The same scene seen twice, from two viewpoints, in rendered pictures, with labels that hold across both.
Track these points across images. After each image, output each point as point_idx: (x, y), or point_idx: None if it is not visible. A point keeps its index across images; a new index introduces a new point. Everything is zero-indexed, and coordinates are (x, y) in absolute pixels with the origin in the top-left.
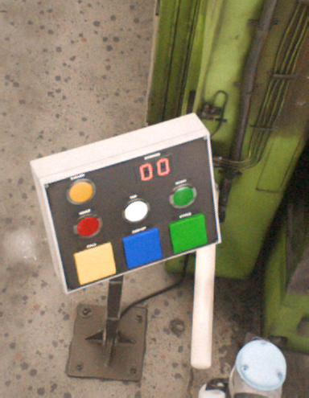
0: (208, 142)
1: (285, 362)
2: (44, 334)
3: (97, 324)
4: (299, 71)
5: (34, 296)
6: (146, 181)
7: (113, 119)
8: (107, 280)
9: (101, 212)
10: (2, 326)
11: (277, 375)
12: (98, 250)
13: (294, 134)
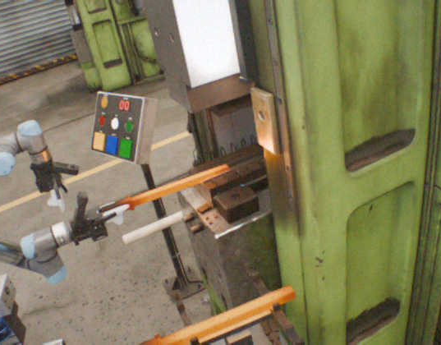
0: (142, 103)
1: (29, 127)
2: (173, 267)
3: (187, 278)
4: None
5: (186, 256)
6: (121, 109)
7: None
8: None
9: (107, 117)
10: (169, 255)
11: (22, 127)
12: (100, 134)
13: None
